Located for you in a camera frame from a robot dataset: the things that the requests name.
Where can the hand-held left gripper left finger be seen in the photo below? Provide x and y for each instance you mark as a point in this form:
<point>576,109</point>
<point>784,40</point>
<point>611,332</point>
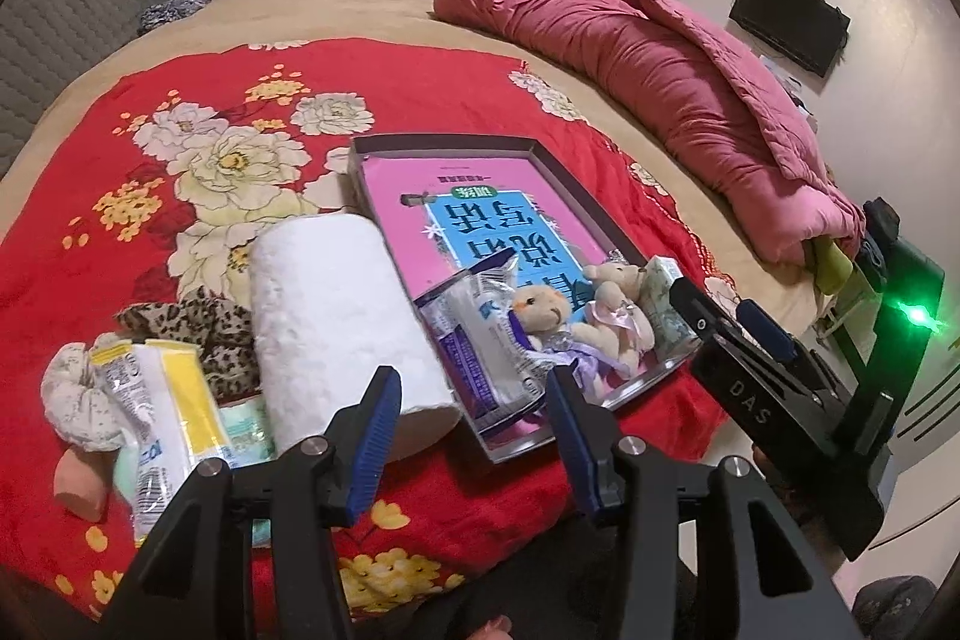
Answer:
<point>375,445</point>

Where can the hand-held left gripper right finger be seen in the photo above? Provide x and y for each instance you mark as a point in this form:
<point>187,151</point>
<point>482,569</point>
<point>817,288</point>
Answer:
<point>581,452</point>

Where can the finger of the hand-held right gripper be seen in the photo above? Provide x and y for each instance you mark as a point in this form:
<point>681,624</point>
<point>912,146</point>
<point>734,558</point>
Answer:
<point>765,329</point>
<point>694,310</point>

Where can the green floral tissue pack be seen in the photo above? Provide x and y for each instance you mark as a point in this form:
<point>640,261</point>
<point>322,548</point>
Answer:
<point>660,302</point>

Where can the teddy bear with pink dress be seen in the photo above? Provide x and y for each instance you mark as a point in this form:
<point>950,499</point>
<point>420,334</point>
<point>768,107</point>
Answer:
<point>619,317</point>

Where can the teal floral tissue pack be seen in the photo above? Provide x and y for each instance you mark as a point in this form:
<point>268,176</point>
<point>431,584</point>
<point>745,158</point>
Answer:
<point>247,428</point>

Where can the teddy bear with purple ribbon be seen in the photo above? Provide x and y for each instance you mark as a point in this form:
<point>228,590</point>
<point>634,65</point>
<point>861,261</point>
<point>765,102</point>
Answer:
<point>544,317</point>

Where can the clear packet with blue print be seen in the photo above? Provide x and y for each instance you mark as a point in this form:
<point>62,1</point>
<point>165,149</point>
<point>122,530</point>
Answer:
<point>472,340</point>

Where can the yellow and white packet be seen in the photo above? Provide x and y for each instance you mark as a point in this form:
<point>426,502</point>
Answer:
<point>169,430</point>

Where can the clear plastic packet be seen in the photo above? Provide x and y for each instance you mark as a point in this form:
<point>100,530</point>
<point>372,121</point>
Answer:
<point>126,471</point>

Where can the pink printed box tray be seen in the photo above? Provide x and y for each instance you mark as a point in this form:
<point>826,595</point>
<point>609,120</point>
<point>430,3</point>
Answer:
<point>465,197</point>

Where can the pink makeup sponge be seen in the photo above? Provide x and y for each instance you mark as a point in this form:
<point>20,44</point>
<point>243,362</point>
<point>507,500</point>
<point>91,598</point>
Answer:
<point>79,486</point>

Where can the green cloth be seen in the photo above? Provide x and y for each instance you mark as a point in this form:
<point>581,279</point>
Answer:
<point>832,265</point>

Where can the white toilet paper roll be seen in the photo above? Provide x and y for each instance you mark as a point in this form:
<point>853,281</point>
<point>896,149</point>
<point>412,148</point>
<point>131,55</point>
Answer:
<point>330,317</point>

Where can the leopard print cloth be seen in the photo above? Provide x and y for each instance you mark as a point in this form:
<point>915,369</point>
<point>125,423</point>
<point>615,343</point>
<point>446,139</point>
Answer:
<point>202,329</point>

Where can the pink quilt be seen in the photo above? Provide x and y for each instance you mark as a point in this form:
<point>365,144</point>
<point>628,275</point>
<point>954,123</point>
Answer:
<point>660,85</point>

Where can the white floral scrunchie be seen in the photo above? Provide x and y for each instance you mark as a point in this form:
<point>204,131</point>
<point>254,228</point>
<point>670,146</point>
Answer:
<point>79,392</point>

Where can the red floral blanket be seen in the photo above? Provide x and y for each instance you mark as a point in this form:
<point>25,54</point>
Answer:
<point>97,280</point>

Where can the beige bed sheet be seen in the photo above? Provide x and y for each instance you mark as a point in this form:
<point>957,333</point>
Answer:
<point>337,10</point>

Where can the blue patterned cloth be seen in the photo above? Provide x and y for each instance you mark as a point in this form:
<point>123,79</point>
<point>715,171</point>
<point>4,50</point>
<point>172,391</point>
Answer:
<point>174,14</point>

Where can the grey quilted headboard cover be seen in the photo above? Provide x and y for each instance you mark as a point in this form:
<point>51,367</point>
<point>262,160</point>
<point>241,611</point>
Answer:
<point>82,3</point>

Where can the black wall television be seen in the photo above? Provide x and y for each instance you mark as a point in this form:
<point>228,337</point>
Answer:
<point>791,18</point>

